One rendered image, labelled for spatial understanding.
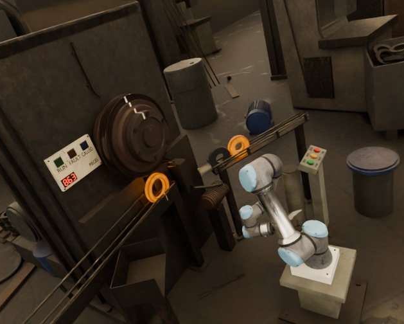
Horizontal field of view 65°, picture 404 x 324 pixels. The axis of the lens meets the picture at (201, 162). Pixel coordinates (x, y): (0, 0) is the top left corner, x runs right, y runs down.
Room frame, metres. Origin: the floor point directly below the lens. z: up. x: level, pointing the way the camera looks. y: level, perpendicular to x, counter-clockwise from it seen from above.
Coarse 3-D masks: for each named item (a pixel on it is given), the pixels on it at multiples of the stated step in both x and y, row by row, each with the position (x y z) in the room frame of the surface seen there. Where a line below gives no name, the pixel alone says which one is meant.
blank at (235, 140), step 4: (236, 136) 1.95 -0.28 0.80; (240, 136) 1.95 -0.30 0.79; (232, 140) 1.94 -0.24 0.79; (236, 140) 1.94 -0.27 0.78; (240, 140) 1.95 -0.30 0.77; (244, 140) 1.95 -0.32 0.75; (248, 140) 1.96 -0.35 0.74; (228, 144) 1.95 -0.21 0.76; (232, 144) 1.93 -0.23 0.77; (236, 144) 1.94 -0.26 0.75; (244, 144) 1.95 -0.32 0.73; (248, 144) 1.96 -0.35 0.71; (228, 148) 1.94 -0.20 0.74; (232, 148) 1.93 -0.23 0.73; (240, 148) 1.97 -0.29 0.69; (244, 148) 1.95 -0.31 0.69; (232, 152) 1.93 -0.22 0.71; (236, 152) 1.93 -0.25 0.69; (240, 156) 1.94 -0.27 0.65
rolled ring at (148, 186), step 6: (156, 174) 1.71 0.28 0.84; (162, 174) 1.74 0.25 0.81; (150, 180) 1.67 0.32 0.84; (162, 180) 1.74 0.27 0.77; (150, 186) 1.65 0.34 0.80; (162, 186) 1.75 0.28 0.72; (168, 186) 1.75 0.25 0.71; (150, 192) 1.64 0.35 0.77; (162, 192) 1.72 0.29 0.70; (150, 198) 1.63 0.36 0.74; (156, 198) 1.66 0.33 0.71
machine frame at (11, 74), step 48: (0, 48) 1.49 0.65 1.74; (48, 48) 1.64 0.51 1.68; (96, 48) 1.84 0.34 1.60; (144, 48) 2.09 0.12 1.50; (0, 96) 1.43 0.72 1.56; (48, 96) 1.56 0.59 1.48; (96, 96) 1.74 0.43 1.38; (0, 144) 1.59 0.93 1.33; (48, 144) 1.47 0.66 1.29; (48, 192) 1.46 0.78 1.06; (96, 192) 1.54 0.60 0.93; (192, 192) 1.99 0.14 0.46; (48, 240) 1.73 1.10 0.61; (96, 240) 1.39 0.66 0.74; (144, 240) 1.58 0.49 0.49
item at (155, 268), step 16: (160, 240) 1.28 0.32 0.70; (128, 256) 1.30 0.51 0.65; (144, 256) 1.29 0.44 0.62; (160, 256) 1.27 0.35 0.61; (128, 272) 1.23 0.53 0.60; (144, 272) 1.20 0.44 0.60; (160, 272) 1.17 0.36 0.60; (112, 288) 1.04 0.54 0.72; (128, 288) 1.03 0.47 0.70; (144, 288) 1.03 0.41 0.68; (160, 288) 1.08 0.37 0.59; (128, 304) 1.04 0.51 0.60; (160, 304) 1.15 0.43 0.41; (176, 320) 1.18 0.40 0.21
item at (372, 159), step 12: (348, 156) 1.87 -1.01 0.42; (360, 156) 1.81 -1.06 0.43; (372, 156) 1.76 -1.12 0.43; (384, 156) 1.72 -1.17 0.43; (396, 156) 1.68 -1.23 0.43; (360, 168) 1.68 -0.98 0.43; (372, 168) 1.64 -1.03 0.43; (384, 168) 1.61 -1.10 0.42; (360, 180) 1.70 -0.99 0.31; (372, 180) 1.65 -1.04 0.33; (384, 180) 1.63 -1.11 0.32; (360, 192) 1.71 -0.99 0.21; (372, 192) 1.65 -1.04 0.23; (384, 192) 1.63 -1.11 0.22; (360, 204) 1.71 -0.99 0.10; (372, 204) 1.65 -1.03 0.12; (384, 204) 1.63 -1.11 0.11; (372, 216) 1.65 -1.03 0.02; (384, 216) 1.63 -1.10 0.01
